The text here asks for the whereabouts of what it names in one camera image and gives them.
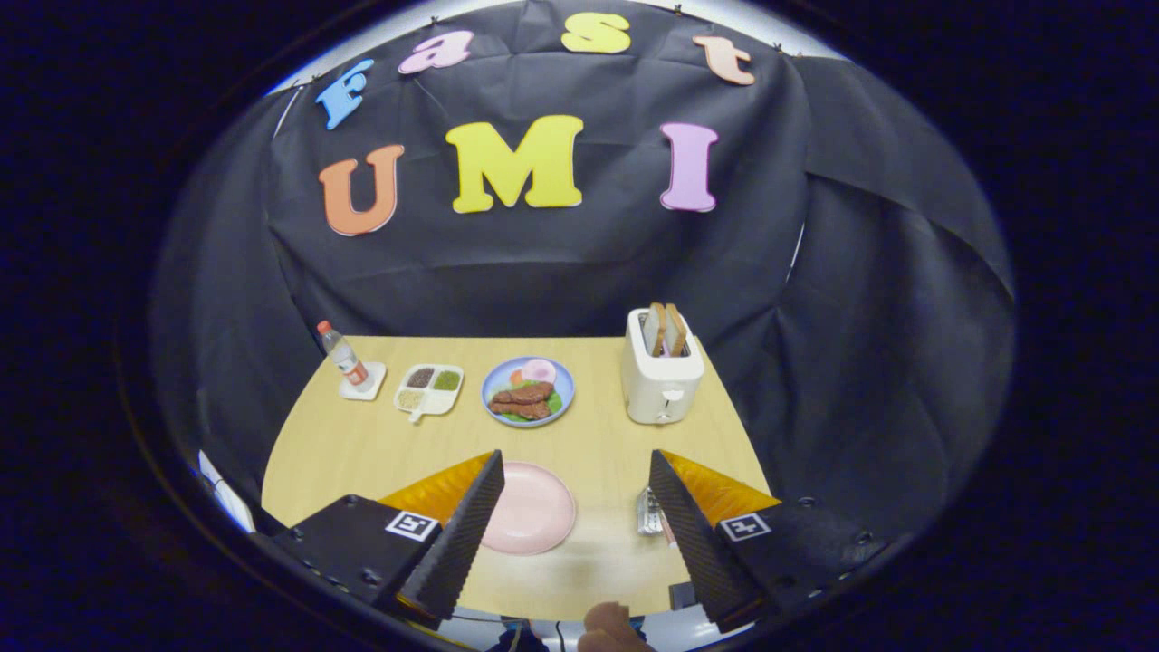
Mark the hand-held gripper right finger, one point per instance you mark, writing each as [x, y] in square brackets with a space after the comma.
[693, 539]

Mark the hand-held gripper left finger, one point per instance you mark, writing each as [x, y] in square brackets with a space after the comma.
[462, 539]

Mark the small black box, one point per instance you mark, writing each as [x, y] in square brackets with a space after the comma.
[682, 596]

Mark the pink round plate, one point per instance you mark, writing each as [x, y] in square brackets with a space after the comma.
[534, 507]

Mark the brown meat strip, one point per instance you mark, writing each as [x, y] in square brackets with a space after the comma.
[521, 409]
[525, 393]

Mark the white divided grain dish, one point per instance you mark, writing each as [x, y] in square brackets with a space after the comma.
[435, 398]

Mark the cream toaster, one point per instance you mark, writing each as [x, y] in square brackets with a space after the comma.
[661, 389]

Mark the green lettuce leaves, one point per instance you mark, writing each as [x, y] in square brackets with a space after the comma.
[554, 404]

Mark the white square coaster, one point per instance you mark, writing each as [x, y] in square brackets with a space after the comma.
[373, 385]

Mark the blue food plate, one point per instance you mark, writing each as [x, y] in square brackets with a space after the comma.
[568, 389]

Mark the pink ham slice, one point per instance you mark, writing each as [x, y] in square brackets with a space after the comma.
[540, 371]

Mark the toast bread slice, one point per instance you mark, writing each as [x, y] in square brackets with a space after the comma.
[655, 328]
[677, 328]

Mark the clear plastic water bottle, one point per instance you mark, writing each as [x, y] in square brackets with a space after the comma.
[344, 358]

